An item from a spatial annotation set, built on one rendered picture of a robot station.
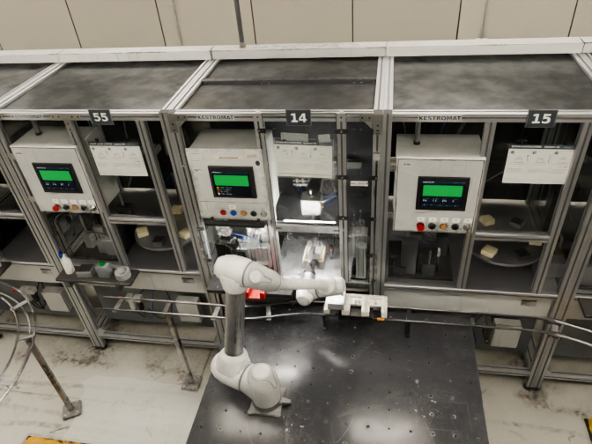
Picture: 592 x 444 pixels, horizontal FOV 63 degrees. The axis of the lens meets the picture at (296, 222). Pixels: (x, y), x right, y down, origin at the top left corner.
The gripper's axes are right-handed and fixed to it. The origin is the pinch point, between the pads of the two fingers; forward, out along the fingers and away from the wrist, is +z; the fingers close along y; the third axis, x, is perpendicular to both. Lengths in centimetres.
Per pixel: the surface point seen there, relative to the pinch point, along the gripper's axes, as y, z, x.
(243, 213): 42, -16, 35
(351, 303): -14.3, -26.4, -26.2
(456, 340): -34, -33, -88
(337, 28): 44, 344, 15
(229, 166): 73, -16, 38
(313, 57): 103, 64, 2
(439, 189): 62, -18, -70
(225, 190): 58, -17, 43
